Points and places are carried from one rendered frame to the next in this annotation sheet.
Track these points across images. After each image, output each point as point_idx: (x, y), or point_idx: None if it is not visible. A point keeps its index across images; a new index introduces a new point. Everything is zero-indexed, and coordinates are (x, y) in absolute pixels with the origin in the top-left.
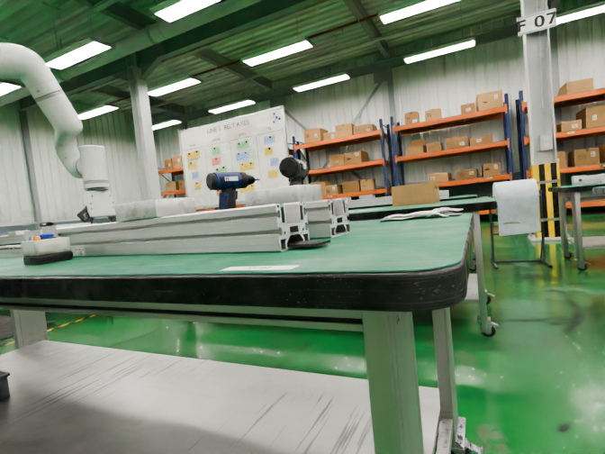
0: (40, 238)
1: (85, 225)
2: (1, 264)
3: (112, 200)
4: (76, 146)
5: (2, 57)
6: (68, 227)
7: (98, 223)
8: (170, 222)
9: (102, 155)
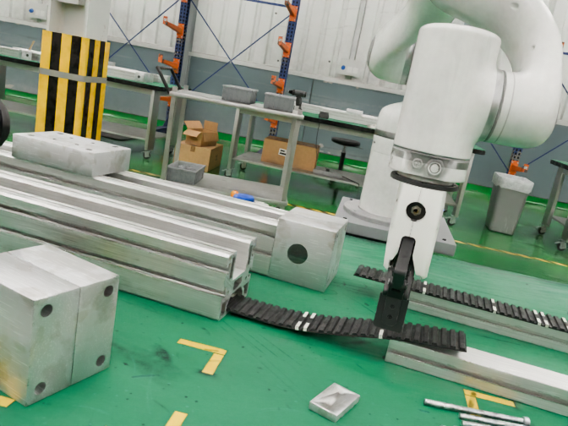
0: (231, 193)
1: (208, 191)
2: (355, 259)
3: (393, 218)
4: (530, 30)
5: None
6: (255, 203)
7: (173, 182)
8: None
9: (413, 58)
